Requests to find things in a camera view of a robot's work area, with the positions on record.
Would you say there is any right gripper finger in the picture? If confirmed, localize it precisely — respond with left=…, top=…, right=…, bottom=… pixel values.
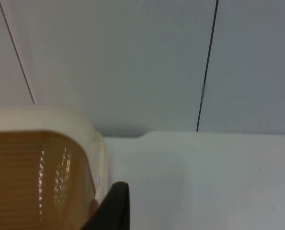
left=80, top=181, right=131, bottom=230

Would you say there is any cream box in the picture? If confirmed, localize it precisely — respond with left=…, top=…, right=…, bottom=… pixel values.
left=0, top=106, right=110, bottom=212

